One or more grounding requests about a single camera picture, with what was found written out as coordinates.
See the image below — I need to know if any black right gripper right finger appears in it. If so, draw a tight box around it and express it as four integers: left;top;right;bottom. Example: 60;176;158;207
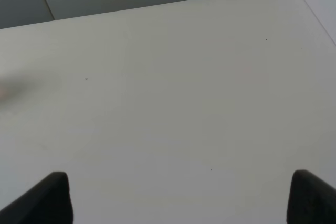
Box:
286;170;335;224

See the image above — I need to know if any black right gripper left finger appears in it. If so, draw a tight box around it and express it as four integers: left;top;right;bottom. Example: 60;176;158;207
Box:
1;172;74;223

